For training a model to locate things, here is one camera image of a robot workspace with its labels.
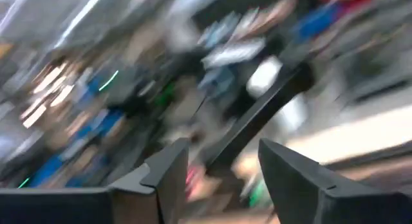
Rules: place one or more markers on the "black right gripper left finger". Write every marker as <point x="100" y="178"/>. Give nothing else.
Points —
<point x="96" y="206"/>

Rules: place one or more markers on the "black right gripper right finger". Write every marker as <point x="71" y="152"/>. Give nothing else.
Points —
<point x="322" y="201"/>

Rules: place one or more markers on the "black metal table frame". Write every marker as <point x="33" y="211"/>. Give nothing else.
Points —
<point x="257" y="117"/>

